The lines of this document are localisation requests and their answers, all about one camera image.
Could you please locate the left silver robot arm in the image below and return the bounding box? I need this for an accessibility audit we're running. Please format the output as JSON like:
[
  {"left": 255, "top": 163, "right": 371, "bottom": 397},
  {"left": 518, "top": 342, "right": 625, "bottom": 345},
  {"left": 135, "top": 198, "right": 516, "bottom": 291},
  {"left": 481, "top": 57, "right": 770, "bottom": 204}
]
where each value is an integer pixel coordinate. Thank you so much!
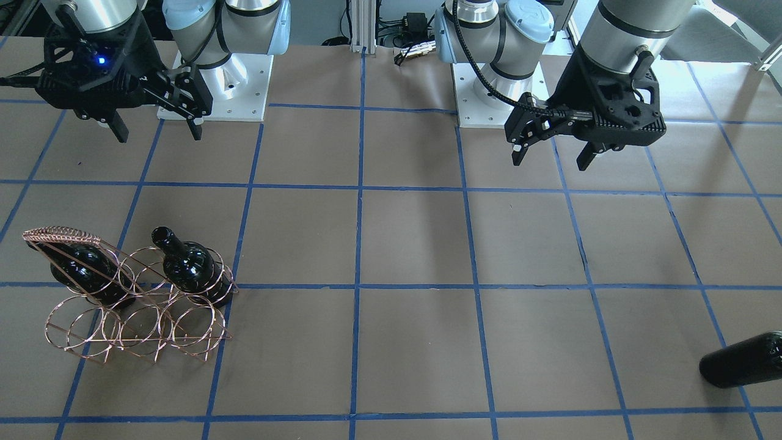
[{"left": 433, "top": 1, "right": 693, "bottom": 172}]

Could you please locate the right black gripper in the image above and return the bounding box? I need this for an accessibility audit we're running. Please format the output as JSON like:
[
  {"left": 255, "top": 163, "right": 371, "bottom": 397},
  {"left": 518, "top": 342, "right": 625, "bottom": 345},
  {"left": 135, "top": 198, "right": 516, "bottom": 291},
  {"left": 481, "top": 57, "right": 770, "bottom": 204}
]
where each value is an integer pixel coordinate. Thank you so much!
[{"left": 34, "top": 11, "right": 213, "bottom": 143}]

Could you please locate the dark bottle in rack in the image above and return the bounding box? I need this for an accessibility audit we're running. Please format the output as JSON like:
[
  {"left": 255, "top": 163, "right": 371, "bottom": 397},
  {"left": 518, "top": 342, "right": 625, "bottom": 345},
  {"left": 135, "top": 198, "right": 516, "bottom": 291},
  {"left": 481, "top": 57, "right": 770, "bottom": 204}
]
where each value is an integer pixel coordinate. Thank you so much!
[{"left": 151, "top": 226, "right": 235, "bottom": 309}]

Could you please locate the black power adapter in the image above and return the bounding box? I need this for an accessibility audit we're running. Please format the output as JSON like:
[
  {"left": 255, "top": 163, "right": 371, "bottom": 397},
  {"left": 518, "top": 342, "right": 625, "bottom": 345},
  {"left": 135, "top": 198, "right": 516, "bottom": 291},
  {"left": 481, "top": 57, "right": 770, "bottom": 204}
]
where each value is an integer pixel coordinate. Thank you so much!
[{"left": 402, "top": 12, "right": 429, "bottom": 39}]

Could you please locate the aluminium frame post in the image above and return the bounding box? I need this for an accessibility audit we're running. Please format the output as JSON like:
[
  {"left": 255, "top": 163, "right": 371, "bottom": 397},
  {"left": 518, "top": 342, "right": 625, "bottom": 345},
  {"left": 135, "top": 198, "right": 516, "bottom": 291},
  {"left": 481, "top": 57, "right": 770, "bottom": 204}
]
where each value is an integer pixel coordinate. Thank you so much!
[{"left": 346, "top": 1, "right": 379, "bottom": 57}]

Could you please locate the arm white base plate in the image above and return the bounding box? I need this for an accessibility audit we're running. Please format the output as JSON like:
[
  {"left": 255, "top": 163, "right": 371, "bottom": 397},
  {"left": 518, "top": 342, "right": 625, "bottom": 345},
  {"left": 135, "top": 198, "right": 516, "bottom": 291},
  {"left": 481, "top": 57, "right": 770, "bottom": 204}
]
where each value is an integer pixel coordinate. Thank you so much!
[
  {"left": 451, "top": 62, "right": 549, "bottom": 129},
  {"left": 195, "top": 53, "right": 274, "bottom": 125}
]

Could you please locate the dark bottle under rack handle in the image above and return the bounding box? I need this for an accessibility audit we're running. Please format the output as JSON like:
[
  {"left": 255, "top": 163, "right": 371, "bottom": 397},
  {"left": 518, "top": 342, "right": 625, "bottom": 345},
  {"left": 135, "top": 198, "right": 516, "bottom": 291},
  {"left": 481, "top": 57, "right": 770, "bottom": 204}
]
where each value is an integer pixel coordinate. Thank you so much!
[{"left": 27, "top": 242, "right": 135, "bottom": 310}]

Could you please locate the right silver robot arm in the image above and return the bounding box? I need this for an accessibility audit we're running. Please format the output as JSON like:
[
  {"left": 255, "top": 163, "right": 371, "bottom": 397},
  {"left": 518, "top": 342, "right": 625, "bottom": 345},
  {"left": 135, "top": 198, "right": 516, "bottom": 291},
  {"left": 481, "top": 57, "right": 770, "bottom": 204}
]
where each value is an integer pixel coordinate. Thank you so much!
[{"left": 29, "top": 1, "right": 291, "bottom": 142}]

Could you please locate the dark wine bottle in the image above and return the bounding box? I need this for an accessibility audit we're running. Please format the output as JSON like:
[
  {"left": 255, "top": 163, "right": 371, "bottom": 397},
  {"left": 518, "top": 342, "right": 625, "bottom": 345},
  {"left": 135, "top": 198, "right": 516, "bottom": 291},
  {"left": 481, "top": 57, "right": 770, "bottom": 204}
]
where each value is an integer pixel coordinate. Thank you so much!
[{"left": 699, "top": 331, "right": 781, "bottom": 388}]

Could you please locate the copper wire wine rack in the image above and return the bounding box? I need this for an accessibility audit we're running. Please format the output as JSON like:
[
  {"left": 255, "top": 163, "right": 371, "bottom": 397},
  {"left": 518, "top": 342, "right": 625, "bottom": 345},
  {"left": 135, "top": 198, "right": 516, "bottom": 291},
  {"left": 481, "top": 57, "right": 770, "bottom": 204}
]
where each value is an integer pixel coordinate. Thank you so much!
[{"left": 22, "top": 226, "right": 238, "bottom": 363}]

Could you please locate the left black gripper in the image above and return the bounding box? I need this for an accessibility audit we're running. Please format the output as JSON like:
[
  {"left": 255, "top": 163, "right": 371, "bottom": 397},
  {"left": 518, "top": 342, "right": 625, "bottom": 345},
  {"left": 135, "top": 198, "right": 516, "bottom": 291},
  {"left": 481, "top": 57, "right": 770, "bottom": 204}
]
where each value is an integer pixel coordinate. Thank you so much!
[{"left": 505, "top": 46, "right": 667, "bottom": 172}]

